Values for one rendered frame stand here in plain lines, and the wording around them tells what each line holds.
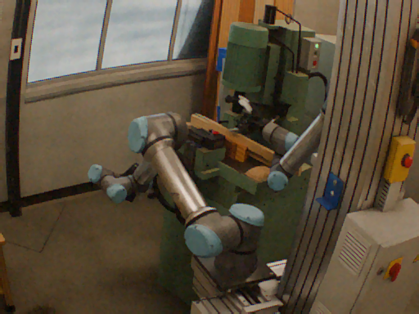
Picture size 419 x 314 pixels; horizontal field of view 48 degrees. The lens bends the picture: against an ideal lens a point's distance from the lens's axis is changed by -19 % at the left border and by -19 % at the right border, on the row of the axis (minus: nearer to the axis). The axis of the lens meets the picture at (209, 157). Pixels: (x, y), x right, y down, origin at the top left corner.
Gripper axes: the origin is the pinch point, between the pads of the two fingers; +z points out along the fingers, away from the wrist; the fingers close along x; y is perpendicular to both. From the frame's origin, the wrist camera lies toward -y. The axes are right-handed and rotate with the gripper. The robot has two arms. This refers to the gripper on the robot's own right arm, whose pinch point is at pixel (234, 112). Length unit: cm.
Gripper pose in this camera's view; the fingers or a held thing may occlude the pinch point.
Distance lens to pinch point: 235.0
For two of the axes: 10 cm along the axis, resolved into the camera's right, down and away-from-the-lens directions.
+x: -2.9, 9.2, 2.7
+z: -6.9, -4.0, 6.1
